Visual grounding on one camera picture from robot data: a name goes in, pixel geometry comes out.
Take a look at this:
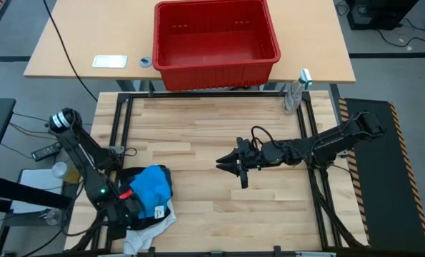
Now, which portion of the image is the black garment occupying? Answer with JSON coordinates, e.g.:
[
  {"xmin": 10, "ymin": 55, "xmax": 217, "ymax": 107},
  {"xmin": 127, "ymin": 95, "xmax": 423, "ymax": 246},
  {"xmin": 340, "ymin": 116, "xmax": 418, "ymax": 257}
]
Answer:
[{"xmin": 118, "ymin": 166, "xmax": 173, "ymax": 231}]

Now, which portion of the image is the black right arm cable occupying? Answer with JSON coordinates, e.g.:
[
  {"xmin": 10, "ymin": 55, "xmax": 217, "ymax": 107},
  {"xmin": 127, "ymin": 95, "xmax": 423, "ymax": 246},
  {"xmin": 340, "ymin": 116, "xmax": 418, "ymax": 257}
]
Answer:
[{"xmin": 250, "ymin": 125, "xmax": 281, "ymax": 151}]

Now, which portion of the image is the white board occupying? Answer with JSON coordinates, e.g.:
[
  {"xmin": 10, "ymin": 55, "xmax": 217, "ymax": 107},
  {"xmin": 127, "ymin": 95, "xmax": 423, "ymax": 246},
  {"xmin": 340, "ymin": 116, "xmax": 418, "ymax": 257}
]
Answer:
[{"xmin": 10, "ymin": 168, "xmax": 65, "ymax": 214}]

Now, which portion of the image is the long black cable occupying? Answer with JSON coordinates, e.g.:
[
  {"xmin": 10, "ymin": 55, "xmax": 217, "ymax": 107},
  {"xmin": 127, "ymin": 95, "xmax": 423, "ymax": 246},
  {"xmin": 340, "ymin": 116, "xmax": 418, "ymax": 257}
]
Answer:
[{"xmin": 41, "ymin": 0, "xmax": 99, "ymax": 104}]

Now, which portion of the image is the black striped floor mat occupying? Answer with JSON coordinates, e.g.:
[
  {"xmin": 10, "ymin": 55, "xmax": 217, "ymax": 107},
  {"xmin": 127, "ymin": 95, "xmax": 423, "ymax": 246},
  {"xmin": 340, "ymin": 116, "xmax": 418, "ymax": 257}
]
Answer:
[{"xmin": 336, "ymin": 96, "xmax": 425, "ymax": 253}]

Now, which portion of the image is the bright blue garment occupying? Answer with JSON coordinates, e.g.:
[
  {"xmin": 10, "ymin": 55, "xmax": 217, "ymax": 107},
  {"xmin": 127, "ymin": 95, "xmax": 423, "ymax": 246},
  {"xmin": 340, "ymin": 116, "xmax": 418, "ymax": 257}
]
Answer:
[{"xmin": 129, "ymin": 164, "xmax": 173, "ymax": 220}]

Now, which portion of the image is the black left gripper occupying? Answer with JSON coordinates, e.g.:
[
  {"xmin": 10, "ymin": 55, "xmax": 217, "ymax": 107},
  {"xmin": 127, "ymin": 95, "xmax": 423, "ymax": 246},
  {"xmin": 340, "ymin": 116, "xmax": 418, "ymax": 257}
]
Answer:
[{"xmin": 105, "ymin": 196, "xmax": 144, "ymax": 241}]

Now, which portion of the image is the red plastic laundry bin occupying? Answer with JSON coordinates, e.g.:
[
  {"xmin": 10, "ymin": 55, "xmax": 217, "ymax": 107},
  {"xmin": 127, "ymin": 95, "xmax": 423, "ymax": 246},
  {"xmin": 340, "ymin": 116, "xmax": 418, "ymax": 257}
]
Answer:
[{"xmin": 151, "ymin": 0, "xmax": 282, "ymax": 92}]

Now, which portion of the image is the black metal beam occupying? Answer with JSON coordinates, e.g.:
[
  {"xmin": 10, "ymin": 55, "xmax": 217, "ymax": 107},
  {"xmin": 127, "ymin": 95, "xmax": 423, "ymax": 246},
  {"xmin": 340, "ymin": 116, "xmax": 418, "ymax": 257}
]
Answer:
[{"xmin": 0, "ymin": 173, "xmax": 74, "ymax": 212}]

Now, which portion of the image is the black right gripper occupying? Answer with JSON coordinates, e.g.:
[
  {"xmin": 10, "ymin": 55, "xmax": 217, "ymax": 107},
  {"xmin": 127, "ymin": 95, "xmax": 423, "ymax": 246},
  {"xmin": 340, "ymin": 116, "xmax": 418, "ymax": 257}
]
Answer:
[{"xmin": 215, "ymin": 136, "xmax": 269, "ymax": 190}]

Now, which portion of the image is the black floor cable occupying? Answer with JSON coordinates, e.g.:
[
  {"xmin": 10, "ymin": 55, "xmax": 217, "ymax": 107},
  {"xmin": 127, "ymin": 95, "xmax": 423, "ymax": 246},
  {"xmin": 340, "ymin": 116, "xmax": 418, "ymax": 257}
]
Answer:
[{"xmin": 374, "ymin": 16, "xmax": 425, "ymax": 48}]

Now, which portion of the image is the silver rectangular tray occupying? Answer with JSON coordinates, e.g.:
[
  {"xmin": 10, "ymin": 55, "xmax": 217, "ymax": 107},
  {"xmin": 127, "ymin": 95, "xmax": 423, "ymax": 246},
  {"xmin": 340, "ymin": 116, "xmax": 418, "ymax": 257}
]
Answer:
[{"xmin": 91, "ymin": 54, "xmax": 129, "ymax": 69}]

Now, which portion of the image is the black power adapter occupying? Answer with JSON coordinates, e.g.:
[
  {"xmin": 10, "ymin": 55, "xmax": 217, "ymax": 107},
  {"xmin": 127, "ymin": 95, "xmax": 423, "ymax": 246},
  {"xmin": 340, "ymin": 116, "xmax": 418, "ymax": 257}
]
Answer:
[{"xmin": 30, "ymin": 141, "xmax": 64, "ymax": 162}]

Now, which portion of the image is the clear spray bottle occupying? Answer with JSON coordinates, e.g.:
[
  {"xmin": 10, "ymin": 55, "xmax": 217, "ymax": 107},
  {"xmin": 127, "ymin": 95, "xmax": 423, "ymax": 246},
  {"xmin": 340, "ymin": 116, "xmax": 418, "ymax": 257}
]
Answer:
[{"xmin": 283, "ymin": 68, "xmax": 314, "ymax": 116}]

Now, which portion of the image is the white shirt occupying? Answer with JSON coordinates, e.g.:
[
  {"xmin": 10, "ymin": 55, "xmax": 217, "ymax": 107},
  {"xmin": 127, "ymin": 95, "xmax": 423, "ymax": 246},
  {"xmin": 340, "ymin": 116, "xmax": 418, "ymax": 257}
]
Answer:
[{"xmin": 121, "ymin": 198, "xmax": 178, "ymax": 256}]

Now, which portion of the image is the clear glass jar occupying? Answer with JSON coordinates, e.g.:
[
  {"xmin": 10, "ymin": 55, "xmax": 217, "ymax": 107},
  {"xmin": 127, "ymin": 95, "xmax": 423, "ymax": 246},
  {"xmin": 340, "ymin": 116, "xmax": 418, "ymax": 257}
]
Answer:
[{"xmin": 43, "ymin": 208, "xmax": 66, "ymax": 226}]

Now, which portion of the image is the bottle with yellow liquid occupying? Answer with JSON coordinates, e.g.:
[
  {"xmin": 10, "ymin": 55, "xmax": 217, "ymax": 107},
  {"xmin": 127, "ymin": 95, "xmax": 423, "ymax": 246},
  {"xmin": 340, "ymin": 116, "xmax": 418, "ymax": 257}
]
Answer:
[{"xmin": 51, "ymin": 161, "xmax": 82, "ymax": 185}]

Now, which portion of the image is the tan wooden desk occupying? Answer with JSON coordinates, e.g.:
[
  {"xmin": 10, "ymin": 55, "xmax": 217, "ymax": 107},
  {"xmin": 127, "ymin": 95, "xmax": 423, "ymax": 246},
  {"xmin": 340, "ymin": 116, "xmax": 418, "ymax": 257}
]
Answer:
[{"xmin": 22, "ymin": 0, "xmax": 356, "ymax": 84}]

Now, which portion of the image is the black computer case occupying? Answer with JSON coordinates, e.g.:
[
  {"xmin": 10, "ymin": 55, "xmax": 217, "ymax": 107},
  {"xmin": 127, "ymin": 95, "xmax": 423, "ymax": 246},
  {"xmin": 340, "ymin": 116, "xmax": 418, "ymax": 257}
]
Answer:
[{"xmin": 344, "ymin": 0, "xmax": 420, "ymax": 31}]

